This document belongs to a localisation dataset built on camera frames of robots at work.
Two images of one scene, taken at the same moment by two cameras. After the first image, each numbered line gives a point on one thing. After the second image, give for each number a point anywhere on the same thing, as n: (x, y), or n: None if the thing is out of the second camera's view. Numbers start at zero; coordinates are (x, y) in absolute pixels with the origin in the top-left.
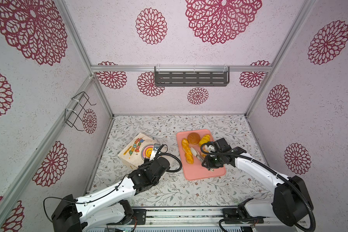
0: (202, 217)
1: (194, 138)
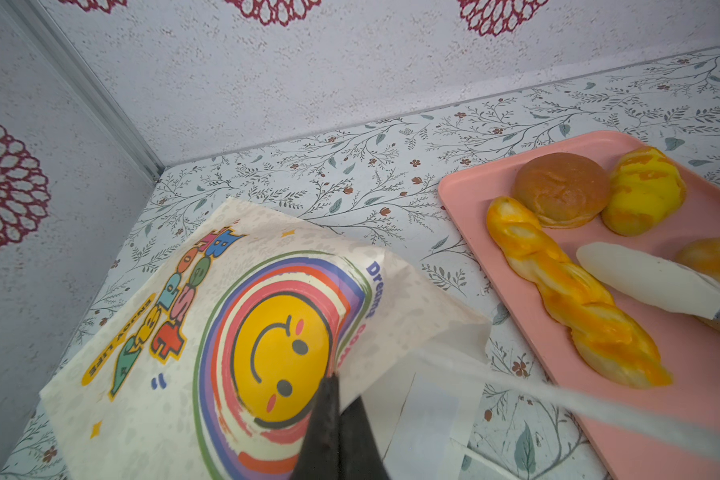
0: None
1: (562, 189)
